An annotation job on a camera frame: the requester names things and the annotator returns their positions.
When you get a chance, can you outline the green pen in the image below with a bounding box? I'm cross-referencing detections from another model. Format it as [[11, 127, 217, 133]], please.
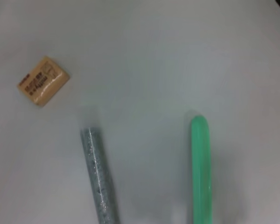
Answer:
[[190, 115, 213, 224]]

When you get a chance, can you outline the tan eraser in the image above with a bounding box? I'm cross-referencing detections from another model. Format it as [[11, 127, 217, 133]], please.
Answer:
[[16, 55, 70, 108]]

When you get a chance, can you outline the silver glitter marker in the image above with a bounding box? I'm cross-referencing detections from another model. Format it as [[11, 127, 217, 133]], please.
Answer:
[[80, 127, 120, 224]]

